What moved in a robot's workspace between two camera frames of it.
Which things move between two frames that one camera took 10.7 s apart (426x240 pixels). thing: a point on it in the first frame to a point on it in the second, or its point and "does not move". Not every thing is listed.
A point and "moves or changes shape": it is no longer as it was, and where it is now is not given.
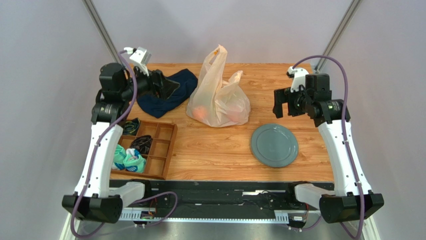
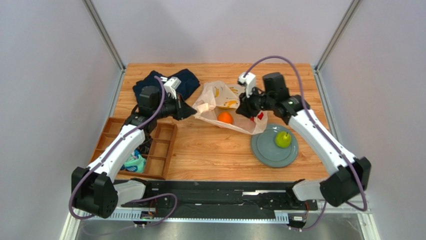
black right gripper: (287, 102) to (252, 104)
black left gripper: (164, 88) to (182, 111)
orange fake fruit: (199, 113) to (225, 117)
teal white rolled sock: (134, 161) does not move
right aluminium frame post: (338, 33) does not move
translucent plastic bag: (216, 103) moves or changes shape
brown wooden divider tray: (158, 158) does not move
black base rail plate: (222, 199) does not move
